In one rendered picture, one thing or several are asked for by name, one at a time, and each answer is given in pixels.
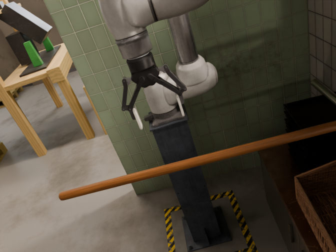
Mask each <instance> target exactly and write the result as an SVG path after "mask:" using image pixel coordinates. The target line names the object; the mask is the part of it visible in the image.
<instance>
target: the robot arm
mask: <svg viewBox="0 0 336 252"><path fill-rule="evenodd" d="M208 1H209V0H98V4H99V7H100V10H101V13H102V16H103V19H104V21H105V24H106V26H107V28H108V30H109V31H110V32H111V33H112V35H113V37H114V39H115V41H116V44H117V46H118V49H119V51H120V53H121V55H122V58H123V59H124V60H126V62H127V65H128V68H129V70H130V73H131V76H130V77H125V76H124V77H123V78H122V84H123V96H122V107H121V110H122V111H129V113H130V115H131V118H132V119H133V120H135V119H136V121H137V123H138V126H139V128H140V130H142V129H143V125H142V122H141V120H140V117H139V115H138V112H137V110H136V107H135V106H134V104H135V101H136V99H137V96H138V94H139V91H140V89H141V87H142V88H144V94H145V97H146V100H147V103H148V105H149V107H150V109H151V113H150V114H148V115H146V116H144V121H145V122H147V121H153V122H152V127H154V128H155V127H157V126H160V125H163V124H166V123H169V122H173V121H176V120H181V119H183V118H184V117H185V114H184V111H183V108H182V104H184V103H185V101H184V99H189V98H193V97H196V96H199V95H202V94H205V93H207V92H208V91H210V90H211V89H213V88H214V87H215V86H216V84H217V83H218V74H217V70H216V68H215V67H214V65H213V64H211V63H209V62H205V59H204V58H203V57H202V56H200V55H199V54H198V52H197V48H196V44H195V39H194V35H193V30H192V26H191V22H190V17H189V12H191V11H194V10H196V9H198V8H200V7H201V6H203V5H204V4H206V3H207V2H208ZM166 19H167V21H168V24H169V28H170V31H171V35H172V39H173V42H174V46H175V49H176V53H177V57H178V62H177V64H176V72H172V71H171V70H170V69H169V67H168V65H167V63H164V64H163V65H162V66H160V67H157V66H156V63H155V60H154V57H153V54H152V52H150V51H151V50H152V48H153V46H152V43H151V40H150V37H149V34H148V31H147V28H146V27H147V26H149V25H151V24H153V23H155V22H157V21H161V20H166ZM130 81H133V82H134V83H136V87H135V90H134V92H133V95H132V97H131V100H130V103H129V105H126V104H127V94H128V85H129V84H130Z"/></svg>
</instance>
